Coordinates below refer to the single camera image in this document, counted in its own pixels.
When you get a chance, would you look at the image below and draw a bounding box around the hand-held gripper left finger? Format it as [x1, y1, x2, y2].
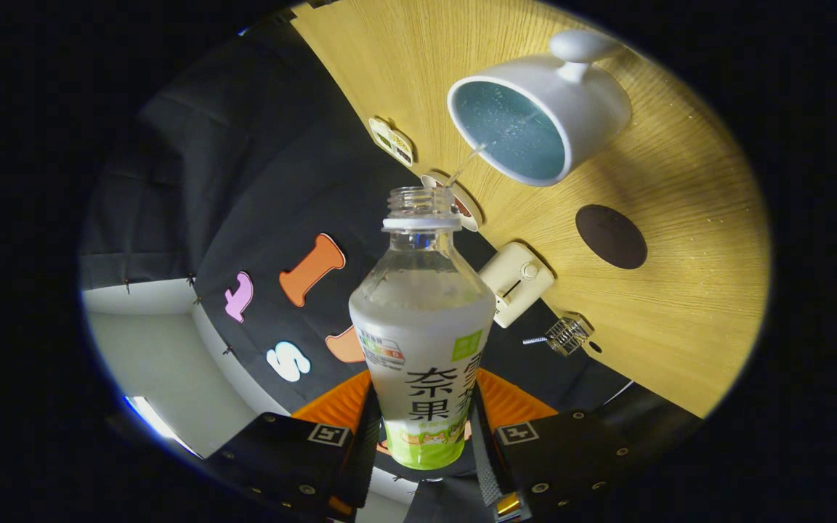
[204, 369, 383, 522]

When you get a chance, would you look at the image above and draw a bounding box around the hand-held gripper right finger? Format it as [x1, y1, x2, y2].
[468, 367, 648, 523]

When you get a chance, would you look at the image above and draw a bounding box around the clear juice bottle white label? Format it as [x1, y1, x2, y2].
[349, 186, 497, 471]

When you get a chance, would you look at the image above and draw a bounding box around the dark brown round coaster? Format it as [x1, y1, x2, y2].
[575, 204, 648, 270]

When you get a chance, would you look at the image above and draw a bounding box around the white cup with handle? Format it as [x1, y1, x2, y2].
[447, 29, 634, 187]

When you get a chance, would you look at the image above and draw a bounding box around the white toaster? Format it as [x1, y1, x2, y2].
[478, 242, 556, 329]

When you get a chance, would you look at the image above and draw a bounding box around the wooden table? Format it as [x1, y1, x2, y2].
[289, 0, 772, 419]

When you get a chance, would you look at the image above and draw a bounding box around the round white plate brown food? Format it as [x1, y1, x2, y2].
[421, 173, 483, 232]

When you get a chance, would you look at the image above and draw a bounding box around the white divided dish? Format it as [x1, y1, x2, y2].
[368, 117, 415, 168]

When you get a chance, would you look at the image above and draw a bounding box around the wire mesh holder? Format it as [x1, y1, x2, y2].
[546, 314, 594, 357]

